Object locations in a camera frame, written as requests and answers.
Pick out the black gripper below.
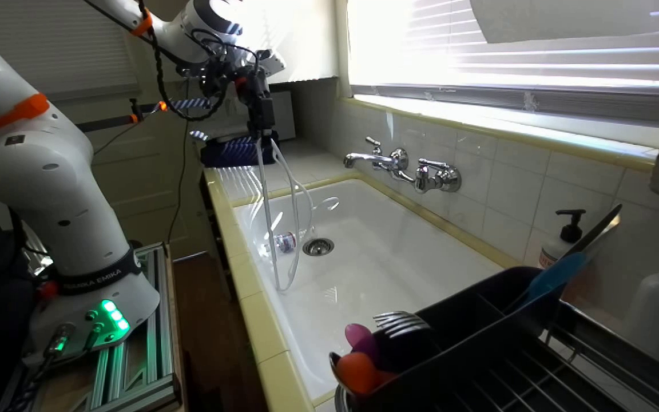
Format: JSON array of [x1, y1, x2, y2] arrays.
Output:
[[233, 49, 279, 147]]

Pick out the clear glass cup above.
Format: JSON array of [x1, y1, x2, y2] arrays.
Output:
[[255, 133, 318, 297]]

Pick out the white upper cabinet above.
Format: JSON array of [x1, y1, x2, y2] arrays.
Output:
[[256, 0, 341, 88]]

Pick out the metal sink drain strainer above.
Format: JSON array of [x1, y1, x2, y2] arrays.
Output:
[[301, 235, 340, 259]]

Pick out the white kitchen sink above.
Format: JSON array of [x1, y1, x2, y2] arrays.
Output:
[[229, 174, 509, 406]]

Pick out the purple utensil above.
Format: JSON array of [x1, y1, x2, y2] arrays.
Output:
[[344, 321, 383, 361]]

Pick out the silver forks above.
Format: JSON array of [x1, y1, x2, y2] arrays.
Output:
[[372, 310, 433, 339]]

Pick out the orange utensil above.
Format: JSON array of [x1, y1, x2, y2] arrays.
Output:
[[333, 347, 393, 401]]

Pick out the aluminium robot mounting table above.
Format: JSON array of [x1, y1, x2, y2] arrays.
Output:
[[0, 240, 186, 412]]

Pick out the white window blinds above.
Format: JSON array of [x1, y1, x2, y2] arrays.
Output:
[[345, 0, 659, 130]]

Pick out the soap dispenser with black pump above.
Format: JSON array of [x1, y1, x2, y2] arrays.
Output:
[[537, 205, 588, 271]]

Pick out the dark dish rack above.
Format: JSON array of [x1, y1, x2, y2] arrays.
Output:
[[328, 264, 659, 412]]

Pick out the blue kitchen spatula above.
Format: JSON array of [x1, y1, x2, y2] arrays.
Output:
[[524, 202, 628, 310]]

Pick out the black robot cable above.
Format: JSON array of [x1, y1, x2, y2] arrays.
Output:
[[132, 0, 233, 123]]

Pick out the chrome wall tap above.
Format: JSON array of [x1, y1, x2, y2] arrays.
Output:
[[341, 136, 464, 194]]

